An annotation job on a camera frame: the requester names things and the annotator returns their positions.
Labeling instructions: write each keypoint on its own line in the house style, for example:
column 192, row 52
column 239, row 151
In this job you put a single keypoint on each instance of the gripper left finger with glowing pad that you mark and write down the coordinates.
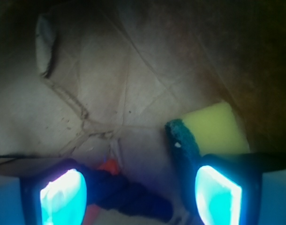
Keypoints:
column 42, row 191

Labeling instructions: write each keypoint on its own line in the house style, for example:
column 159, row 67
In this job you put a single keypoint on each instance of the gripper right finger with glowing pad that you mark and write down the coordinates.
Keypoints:
column 239, row 189

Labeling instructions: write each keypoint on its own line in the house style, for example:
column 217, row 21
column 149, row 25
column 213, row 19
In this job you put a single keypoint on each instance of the yellow sponge with green pad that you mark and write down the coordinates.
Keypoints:
column 215, row 129

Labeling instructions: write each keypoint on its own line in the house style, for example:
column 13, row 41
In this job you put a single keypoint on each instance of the orange plastic carrot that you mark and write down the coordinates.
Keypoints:
column 92, row 211

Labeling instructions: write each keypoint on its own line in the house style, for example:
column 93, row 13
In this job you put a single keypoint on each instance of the crumpled brown paper bag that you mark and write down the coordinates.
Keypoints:
column 88, row 79

